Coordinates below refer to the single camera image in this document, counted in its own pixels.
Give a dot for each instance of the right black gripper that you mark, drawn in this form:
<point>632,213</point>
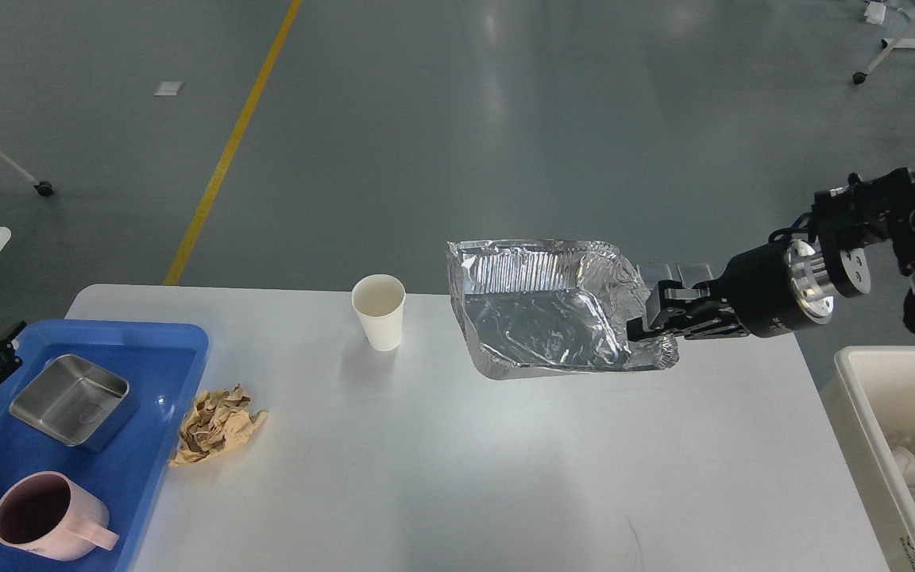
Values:
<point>767,291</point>

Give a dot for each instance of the small stainless steel tray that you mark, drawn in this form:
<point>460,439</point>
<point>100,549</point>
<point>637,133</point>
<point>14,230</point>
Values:
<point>76,402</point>

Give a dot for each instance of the pink mug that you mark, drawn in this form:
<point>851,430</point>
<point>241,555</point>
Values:
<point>49,515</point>

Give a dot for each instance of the aluminium foil tray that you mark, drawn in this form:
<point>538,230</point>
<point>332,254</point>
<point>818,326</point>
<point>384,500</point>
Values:
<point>540,307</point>

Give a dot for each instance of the brown paper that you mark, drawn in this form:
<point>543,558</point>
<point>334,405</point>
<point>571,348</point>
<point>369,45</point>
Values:
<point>217,422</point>

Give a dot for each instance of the white paper cup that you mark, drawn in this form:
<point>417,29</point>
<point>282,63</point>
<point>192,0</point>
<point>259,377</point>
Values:
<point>378,301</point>

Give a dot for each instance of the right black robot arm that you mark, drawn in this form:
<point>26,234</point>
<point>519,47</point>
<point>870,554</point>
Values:
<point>841,224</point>

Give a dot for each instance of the white rolling chair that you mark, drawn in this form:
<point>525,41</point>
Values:
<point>42,187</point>

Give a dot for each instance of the white bin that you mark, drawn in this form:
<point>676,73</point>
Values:
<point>870,404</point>

